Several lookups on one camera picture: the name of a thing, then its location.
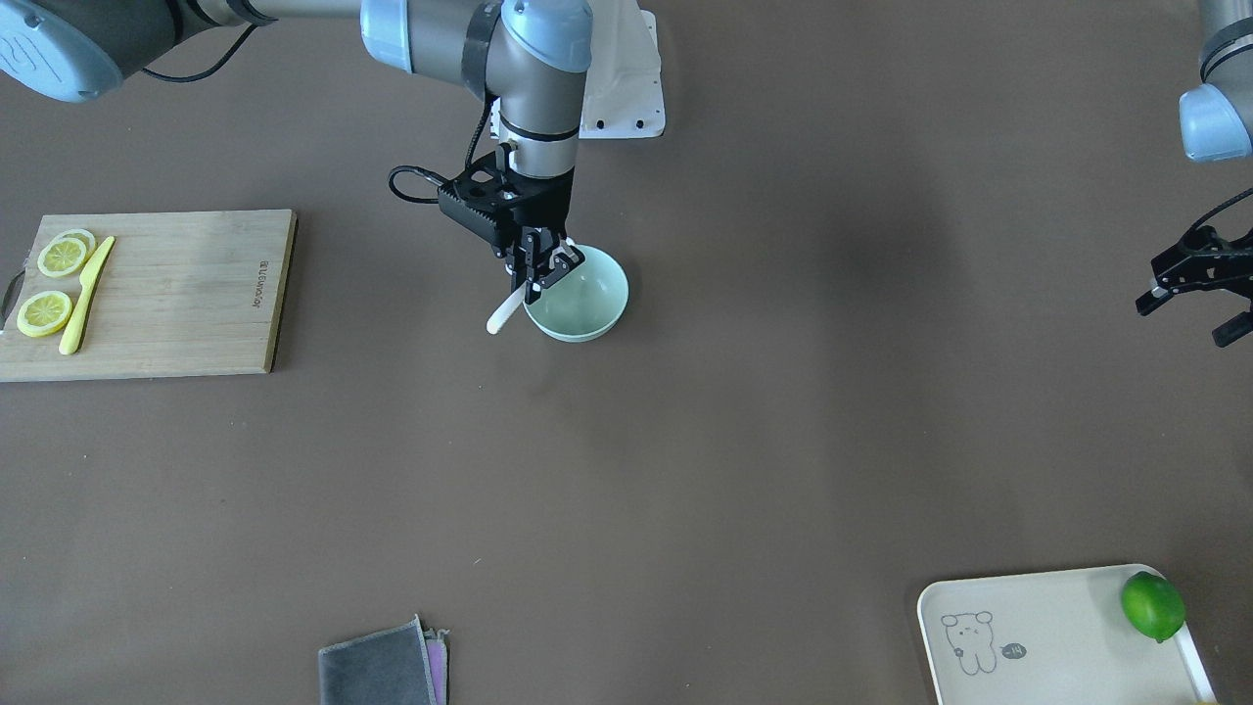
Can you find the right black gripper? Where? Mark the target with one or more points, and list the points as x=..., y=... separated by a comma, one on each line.
x=551, y=207

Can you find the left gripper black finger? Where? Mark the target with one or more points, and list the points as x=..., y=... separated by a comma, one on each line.
x=1233, y=330

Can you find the white ceramic spoon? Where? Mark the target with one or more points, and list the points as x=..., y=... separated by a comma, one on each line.
x=498, y=318

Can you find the pale green bowl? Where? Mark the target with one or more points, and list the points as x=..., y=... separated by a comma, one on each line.
x=585, y=304

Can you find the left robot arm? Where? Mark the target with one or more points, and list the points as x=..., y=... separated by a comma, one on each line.
x=1215, y=123

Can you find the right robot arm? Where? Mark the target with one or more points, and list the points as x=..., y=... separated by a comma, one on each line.
x=526, y=60

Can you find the green lime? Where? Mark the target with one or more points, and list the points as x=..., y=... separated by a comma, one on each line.
x=1153, y=606

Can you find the cream rabbit tray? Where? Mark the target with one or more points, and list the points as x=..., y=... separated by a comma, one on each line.
x=1056, y=637

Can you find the bamboo cutting board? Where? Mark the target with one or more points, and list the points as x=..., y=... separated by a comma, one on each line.
x=181, y=294

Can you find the grey folded cloth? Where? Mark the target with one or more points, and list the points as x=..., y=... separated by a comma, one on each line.
x=405, y=665

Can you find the lemon slice stacked pair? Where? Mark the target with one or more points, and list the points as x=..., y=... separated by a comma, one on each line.
x=67, y=253

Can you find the yellow plastic knife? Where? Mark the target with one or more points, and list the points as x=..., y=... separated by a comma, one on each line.
x=71, y=339

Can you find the white camera post base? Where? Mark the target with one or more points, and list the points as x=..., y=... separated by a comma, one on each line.
x=623, y=96

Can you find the lemon slice near handle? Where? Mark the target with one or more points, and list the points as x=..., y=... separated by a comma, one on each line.
x=44, y=314

